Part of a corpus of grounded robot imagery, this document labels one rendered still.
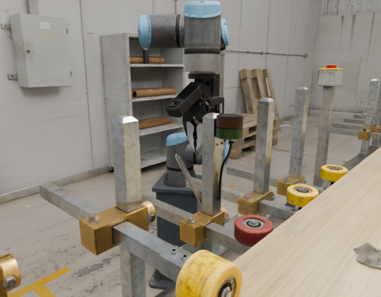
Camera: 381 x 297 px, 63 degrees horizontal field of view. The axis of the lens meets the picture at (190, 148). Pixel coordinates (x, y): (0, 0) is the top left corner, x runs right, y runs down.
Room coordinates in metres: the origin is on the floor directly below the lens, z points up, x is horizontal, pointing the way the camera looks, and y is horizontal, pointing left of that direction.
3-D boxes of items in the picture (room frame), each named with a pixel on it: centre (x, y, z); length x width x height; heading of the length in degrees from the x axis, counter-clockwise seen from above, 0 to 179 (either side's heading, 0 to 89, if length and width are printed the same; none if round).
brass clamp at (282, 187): (1.08, -0.37, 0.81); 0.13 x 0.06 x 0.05; 138
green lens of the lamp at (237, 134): (0.70, -0.09, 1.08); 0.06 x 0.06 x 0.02
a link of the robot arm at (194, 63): (0.82, -0.03, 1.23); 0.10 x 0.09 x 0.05; 48
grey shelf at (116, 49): (3.77, 0.51, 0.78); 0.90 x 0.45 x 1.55; 139
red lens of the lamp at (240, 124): (0.70, -0.09, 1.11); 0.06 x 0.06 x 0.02
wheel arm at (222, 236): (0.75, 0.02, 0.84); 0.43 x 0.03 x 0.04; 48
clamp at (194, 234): (0.71, -0.04, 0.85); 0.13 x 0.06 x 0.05; 138
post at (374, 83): (1.84, -1.06, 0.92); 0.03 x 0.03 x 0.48; 48
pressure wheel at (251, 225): (0.60, -0.13, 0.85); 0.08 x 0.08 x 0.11
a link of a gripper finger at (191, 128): (0.83, -0.02, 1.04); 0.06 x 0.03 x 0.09; 138
